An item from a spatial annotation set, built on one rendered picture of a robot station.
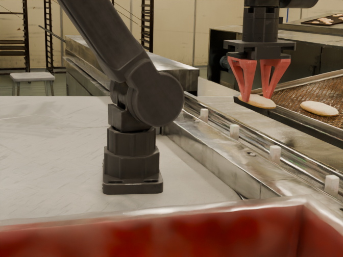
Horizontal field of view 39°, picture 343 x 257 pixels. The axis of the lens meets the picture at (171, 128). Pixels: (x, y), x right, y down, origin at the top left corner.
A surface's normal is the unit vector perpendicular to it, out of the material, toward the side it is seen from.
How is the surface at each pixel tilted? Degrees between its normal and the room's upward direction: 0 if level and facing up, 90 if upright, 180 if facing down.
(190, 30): 90
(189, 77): 90
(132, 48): 78
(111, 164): 90
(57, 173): 0
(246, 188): 90
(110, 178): 0
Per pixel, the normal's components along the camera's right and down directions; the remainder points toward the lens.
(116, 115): -0.88, 0.09
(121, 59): 0.31, 0.10
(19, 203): 0.03, -0.97
